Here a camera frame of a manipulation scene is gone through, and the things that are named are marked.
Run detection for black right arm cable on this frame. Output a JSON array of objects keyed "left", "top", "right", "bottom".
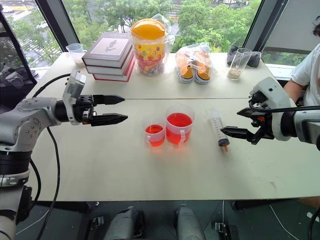
[{"left": 248, "top": 98, "right": 320, "bottom": 114}]

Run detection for grey folded cloth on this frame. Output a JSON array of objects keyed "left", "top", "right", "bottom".
[{"left": 226, "top": 44, "right": 262, "bottom": 69}]

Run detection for dark window frame post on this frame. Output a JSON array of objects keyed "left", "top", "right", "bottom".
[
  {"left": 242, "top": 0, "right": 290, "bottom": 53},
  {"left": 34, "top": 0, "right": 81, "bottom": 53}
]

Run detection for small clear measuring cup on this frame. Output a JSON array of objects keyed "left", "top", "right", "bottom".
[{"left": 65, "top": 42, "right": 87, "bottom": 67}]

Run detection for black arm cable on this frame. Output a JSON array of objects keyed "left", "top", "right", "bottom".
[
  {"left": 29, "top": 73, "right": 72, "bottom": 240},
  {"left": 248, "top": 98, "right": 320, "bottom": 114}
]

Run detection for orange lidded candy jar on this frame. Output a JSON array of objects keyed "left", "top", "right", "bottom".
[{"left": 129, "top": 18, "right": 168, "bottom": 77}]

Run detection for orange canvas shoe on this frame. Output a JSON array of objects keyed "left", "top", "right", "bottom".
[
  {"left": 175, "top": 50, "right": 196, "bottom": 85},
  {"left": 193, "top": 49, "right": 213, "bottom": 86}
]

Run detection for orange lid candy jar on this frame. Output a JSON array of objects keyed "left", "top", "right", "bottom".
[{"left": 128, "top": 13, "right": 176, "bottom": 76}]

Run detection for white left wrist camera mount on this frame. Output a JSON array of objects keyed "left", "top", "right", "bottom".
[{"left": 61, "top": 70, "right": 87, "bottom": 126}]

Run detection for large cup red liquid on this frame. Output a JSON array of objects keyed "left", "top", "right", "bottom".
[{"left": 165, "top": 104, "right": 196, "bottom": 146}]

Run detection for small cup red liquid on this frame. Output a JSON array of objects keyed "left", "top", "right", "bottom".
[{"left": 142, "top": 115, "right": 167, "bottom": 149}]

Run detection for black chair with bag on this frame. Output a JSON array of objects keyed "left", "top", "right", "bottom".
[{"left": 0, "top": 4, "right": 39, "bottom": 111}]

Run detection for person in white shirt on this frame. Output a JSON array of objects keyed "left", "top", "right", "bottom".
[{"left": 283, "top": 14, "right": 320, "bottom": 108}]

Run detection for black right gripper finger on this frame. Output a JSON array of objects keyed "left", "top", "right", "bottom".
[
  {"left": 220, "top": 126, "right": 266, "bottom": 146},
  {"left": 236, "top": 107, "right": 264, "bottom": 119}
]

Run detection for black floor cable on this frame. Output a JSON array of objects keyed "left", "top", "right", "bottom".
[{"left": 308, "top": 204, "right": 320, "bottom": 240}]

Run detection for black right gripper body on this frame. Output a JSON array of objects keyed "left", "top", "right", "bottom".
[{"left": 248, "top": 90, "right": 275, "bottom": 141}]

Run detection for black table foot bar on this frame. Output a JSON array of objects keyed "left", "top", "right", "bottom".
[{"left": 31, "top": 200, "right": 94, "bottom": 214}]

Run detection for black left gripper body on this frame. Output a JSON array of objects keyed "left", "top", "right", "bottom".
[{"left": 72, "top": 94, "right": 98, "bottom": 126}]

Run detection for white floor cable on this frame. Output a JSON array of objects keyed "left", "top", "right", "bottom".
[{"left": 268, "top": 204, "right": 300, "bottom": 240}]

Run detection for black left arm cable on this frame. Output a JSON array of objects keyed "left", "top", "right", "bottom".
[{"left": 29, "top": 73, "right": 72, "bottom": 240}]

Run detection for red edged hardcover book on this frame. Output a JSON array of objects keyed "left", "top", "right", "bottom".
[{"left": 91, "top": 58, "right": 136, "bottom": 83}]

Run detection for tall glass with grains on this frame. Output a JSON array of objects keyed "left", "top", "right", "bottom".
[{"left": 226, "top": 47, "right": 253, "bottom": 81}]

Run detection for clear plastic syringe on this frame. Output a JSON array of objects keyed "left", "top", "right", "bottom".
[{"left": 206, "top": 107, "right": 231, "bottom": 154}]

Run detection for dark grey rounded robot leg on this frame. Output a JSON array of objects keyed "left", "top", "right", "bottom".
[
  {"left": 103, "top": 205, "right": 146, "bottom": 240},
  {"left": 174, "top": 204, "right": 208, "bottom": 240}
]

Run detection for dark grey hardcover book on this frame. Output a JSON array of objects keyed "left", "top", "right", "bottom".
[{"left": 81, "top": 31, "right": 134, "bottom": 69}]

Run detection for bagged orange shoes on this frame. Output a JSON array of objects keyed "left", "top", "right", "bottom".
[{"left": 175, "top": 41, "right": 219, "bottom": 86}]

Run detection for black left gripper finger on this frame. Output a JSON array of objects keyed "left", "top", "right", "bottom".
[
  {"left": 92, "top": 94, "right": 126, "bottom": 106},
  {"left": 90, "top": 113, "right": 129, "bottom": 127}
]

